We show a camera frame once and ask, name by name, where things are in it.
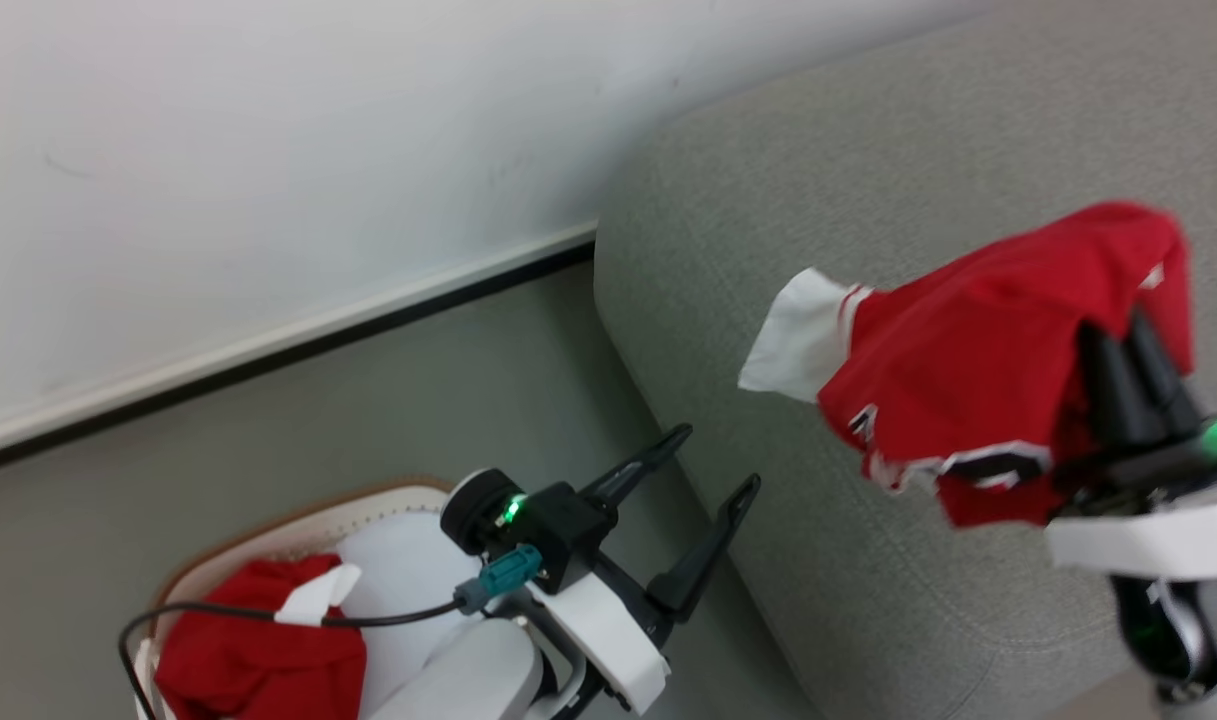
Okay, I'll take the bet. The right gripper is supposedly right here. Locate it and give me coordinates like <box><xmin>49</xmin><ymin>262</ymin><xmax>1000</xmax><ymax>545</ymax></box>
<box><xmin>1044</xmin><ymin>310</ymin><xmax>1217</xmax><ymax>581</ymax></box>

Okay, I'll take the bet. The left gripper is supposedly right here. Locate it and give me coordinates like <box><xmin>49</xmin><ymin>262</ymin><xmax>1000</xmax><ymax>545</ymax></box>
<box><xmin>439</xmin><ymin>424</ymin><xmax>763</xmax><ymax>716</ymax></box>

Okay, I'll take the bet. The red garment with white sleeve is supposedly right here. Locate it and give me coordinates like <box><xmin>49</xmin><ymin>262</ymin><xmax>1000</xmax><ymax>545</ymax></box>
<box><xmin>738</xmin><ymin>200</ymin><xmax>1197</xmax><ymax>531</ymax></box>

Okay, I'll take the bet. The white laundry basket brown rim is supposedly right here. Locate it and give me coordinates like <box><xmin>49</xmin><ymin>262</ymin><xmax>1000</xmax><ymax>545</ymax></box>
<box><xmin>133</xmin><ymin>478</ymin><xmax>459</xmax><ymax>720</ymax></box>

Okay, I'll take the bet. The grey fabric sofa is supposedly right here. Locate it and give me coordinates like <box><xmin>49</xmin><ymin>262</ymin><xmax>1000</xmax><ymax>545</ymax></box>
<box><xmin>593</xmin><ymin>0</ymin><xmax>1217</xmax><ymax>720</ymax></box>

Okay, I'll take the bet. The white and black baseboard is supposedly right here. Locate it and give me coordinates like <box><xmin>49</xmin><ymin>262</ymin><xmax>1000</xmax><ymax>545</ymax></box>
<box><xmin>0</xmin><ymin>222</ymin><xmax>599</xmax><ymax>479</ymax></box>

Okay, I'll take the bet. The red garment with white tag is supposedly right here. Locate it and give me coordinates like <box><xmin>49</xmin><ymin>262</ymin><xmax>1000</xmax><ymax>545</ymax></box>
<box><xmin>154</xmin><ymin>555</ymin><xmax>369</xmax><ymax>720</ymax></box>

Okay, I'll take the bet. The black cable with teal plug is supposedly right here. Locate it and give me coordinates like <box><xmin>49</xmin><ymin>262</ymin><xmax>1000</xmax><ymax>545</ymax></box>
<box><xmin>118</xmin><ymin>545</ymin><xmax>545</xmax><ymax>720</ymax></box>

